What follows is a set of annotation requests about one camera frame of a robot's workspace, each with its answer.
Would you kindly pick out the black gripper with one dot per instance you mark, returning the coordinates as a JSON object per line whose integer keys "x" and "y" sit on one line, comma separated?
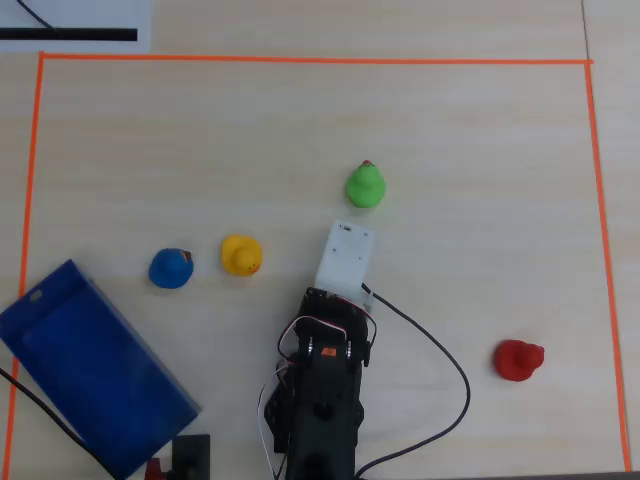
{"x": 314, "y": 303}

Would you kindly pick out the blue rubber duck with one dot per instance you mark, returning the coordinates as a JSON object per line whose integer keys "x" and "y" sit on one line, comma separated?
{"x": 170, "y": 267}

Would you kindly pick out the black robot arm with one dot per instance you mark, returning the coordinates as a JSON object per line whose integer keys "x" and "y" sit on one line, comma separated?
{"x": 325, "y": 400}

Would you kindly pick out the yellow rubber duck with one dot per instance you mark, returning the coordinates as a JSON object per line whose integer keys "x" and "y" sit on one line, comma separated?
{"x": 241, "y": 255}

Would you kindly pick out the green rubber duck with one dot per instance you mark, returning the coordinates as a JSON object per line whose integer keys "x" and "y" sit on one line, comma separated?
{"x": 366, "y": 186}

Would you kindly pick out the red rubber duck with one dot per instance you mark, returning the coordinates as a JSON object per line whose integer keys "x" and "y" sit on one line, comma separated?
{"x": 517, "y": 360}

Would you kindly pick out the blue plastic box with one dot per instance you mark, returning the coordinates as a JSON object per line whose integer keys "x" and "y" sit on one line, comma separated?
{"x": 95, "y": 370}

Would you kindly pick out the orange tape strip beside red duck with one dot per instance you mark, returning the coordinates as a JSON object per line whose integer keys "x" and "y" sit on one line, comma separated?
{"x": 605, "y": 260}

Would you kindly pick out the orange tape strip beside box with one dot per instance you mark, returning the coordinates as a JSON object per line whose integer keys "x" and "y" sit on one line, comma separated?
{"x": 26, "y": 240}

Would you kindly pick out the black table clamp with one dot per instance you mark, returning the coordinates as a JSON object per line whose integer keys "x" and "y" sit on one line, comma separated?
{"x": 192, "y": 457}

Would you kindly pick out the long horizontal orange tape strip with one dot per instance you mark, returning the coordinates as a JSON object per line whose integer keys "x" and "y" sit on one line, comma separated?
{"x": 315, "y": 60}

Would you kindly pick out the white paper sheet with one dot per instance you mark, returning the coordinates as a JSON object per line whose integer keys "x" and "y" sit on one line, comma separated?
{"x": 142, "y": 15}

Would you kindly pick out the black strip on paper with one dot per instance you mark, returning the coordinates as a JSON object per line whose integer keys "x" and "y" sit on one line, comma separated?
{"x": 90, "y": 34}

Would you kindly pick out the white camera box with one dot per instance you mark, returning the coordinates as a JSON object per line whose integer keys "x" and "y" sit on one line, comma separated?
{"x": 346, "y": 257}

